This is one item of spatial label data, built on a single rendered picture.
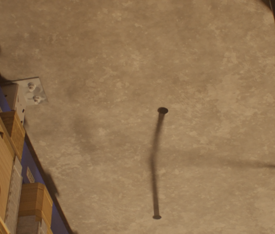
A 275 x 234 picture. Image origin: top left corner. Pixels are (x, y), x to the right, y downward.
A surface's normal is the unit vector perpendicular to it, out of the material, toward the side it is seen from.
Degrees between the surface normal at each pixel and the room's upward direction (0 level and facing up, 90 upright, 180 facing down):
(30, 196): 90
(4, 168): 90
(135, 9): 0
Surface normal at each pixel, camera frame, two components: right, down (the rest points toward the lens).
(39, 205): 0.56, -0.57
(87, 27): 0.00, 0.72
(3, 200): 0.98, -0.14
